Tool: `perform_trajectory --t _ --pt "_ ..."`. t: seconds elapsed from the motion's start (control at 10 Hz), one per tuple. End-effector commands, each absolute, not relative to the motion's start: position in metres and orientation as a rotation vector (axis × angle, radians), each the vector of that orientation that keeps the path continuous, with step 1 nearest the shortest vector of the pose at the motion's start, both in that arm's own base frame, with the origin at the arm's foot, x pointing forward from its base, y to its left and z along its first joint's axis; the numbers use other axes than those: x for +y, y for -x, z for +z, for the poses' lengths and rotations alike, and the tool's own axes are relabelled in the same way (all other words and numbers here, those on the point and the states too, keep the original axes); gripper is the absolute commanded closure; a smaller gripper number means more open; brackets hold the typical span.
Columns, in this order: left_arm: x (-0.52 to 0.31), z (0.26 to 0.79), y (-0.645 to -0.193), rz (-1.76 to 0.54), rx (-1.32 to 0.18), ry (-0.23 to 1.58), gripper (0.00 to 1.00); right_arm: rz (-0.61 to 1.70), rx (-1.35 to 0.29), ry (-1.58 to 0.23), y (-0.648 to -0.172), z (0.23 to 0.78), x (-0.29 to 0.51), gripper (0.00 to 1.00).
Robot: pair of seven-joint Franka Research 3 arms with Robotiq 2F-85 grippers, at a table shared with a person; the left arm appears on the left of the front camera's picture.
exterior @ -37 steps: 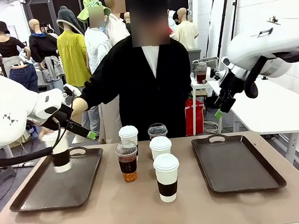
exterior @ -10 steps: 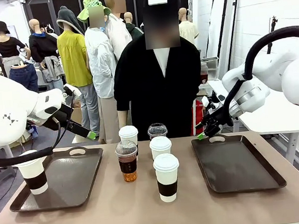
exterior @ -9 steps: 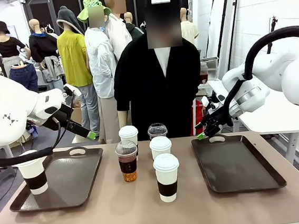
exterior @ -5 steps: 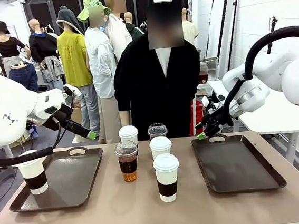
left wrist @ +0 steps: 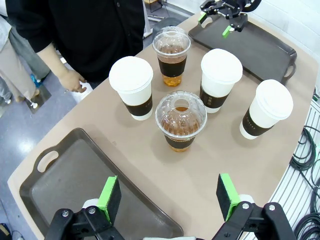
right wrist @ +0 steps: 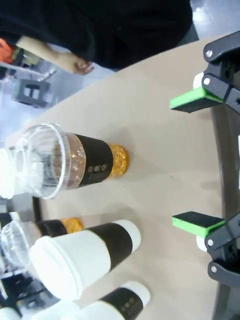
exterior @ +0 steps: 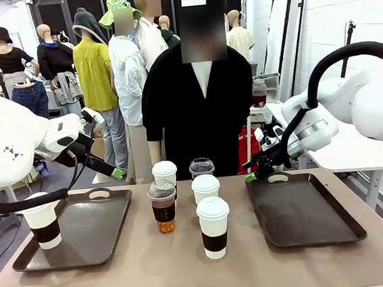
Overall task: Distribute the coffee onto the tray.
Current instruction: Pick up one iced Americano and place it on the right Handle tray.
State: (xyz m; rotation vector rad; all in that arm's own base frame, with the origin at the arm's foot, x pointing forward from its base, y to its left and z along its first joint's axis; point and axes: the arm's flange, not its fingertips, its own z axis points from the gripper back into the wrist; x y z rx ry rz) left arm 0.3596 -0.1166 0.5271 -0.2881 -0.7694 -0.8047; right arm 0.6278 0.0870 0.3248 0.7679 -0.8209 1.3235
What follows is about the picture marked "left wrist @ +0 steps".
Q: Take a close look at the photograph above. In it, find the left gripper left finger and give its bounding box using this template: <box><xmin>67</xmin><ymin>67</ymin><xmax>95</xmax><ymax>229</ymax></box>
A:
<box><xmin>44</xmin><ymin>175</ymin><xmax>126</xmax><ymax>240</ymax></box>

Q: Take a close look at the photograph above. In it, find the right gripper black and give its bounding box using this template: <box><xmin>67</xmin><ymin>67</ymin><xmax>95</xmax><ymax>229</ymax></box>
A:
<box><xmin>198</xmin><ymin>0</ymin><xmax>262</xmax><ymax>39</ymax></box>

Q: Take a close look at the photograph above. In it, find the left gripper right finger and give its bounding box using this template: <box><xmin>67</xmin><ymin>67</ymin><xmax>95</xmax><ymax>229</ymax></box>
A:
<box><xmin>212</xmin><ymin>173</ymin><xmax>297</xmax><ymax>240</ymax></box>

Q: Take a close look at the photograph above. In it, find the white paper coffee cup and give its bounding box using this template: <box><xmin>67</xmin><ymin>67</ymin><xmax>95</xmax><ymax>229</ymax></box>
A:
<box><xmin>239</xmin><ymin>79</ymin><xmax>294</xmax><ymax>140</ymax></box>
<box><xmin>199</xmin><ymin>48</ymin><xmax>244</xmax><ymax>114</ymax></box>
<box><xmin>108</xmin><ymin>56</ymin><xmax>154</xmax><ymax>121</ymax></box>

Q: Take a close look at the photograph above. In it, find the clear dome-lid iced coffee cup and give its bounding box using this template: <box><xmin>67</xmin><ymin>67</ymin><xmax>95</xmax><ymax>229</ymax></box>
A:
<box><xmin>152</xmin><ymin>26</ymin><xmax>192</xmax><ymax>87</ymax></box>
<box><xmin>155</xmin><ymin>90</ymin><xmax>208</xmax><ymax>153</ymax></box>

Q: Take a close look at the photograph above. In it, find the person's right forearm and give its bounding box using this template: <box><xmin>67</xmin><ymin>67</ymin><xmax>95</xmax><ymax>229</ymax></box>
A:
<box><xmin>36</xmin><ymin>42</ymin><xmax>70</xmax><ymax>79</ymax></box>

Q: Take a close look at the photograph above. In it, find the dark rectangular serving tray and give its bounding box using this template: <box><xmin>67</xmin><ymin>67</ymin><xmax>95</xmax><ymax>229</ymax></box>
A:
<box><xmin>187</xmin><ymin>16</ymin><xmax>298</xmax><ymax>86</ymax></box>
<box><xmin>19</xmin><ymin>127</ymin><xmax>185</xmax><ymax>240</ymax></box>

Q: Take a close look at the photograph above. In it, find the person's right hand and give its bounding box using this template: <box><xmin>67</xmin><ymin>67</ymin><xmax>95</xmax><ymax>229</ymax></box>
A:
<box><xmin>57</xmin><ymin>69</ymin><xmax>88</xmax><ymax>94</ymax></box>

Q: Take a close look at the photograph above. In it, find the black stool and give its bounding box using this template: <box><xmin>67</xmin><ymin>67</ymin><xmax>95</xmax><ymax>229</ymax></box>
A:
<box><xmin>149</xmin><ymin>16</ymin><xmax>187</xmax><ymax>35</ymax></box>

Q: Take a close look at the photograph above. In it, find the metal floor plate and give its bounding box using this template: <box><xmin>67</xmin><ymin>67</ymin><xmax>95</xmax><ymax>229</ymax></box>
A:
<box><xmin>23</xmin><ymin>83</ymin><xmax>52</xmax><ymax>115</ymax></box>

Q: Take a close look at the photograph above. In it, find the person's black shirt torso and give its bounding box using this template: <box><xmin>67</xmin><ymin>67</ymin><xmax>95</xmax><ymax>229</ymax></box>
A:
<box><xmin>4</xmin><ymin>0</ymin><xmax>146</xmax><ymax>83</ymax></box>

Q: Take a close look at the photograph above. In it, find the bystander's grey trouser leg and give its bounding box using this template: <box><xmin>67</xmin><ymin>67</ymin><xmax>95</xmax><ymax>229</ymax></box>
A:
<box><xmin>8</xmin><ymin>26</ymin><xmax>51</xmax><ymax>81</ymax></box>

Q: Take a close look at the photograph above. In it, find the bystander in beige trousers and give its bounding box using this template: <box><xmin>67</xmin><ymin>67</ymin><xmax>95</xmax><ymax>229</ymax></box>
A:
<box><xmin>0</xmin><ymin>14</ymin><xmax>40</xmax><ymax>103</ymax></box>

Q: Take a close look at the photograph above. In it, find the black metal frame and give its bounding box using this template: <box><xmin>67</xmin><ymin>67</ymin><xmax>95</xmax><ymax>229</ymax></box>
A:
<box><xmin>144</xmin><ymin>0</ymin><xmax>171</xmax><ymax>14</ymax></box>

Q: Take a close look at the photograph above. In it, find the coiled black cable bundle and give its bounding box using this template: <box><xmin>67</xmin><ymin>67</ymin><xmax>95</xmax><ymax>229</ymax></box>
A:
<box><xmin>294</xmin><ymin>211</ymin><xmax>320</xmax><ymax>240</ymax></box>
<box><xmin>289</xmin><ymin>125</ymin><xmax>320</xmax><ymax>172</ymax></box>

